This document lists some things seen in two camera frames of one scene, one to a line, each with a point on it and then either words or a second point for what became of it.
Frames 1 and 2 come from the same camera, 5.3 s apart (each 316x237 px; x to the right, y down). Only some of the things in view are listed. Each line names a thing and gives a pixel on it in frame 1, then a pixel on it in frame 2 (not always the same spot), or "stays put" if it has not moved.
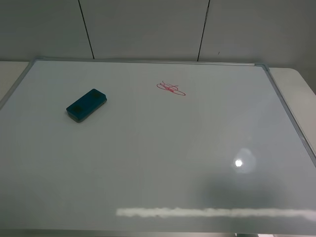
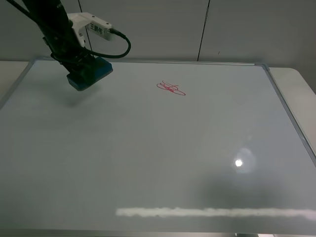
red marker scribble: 173,88 stays put
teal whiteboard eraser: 85,104 to 81,79
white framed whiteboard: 178,148 stays put
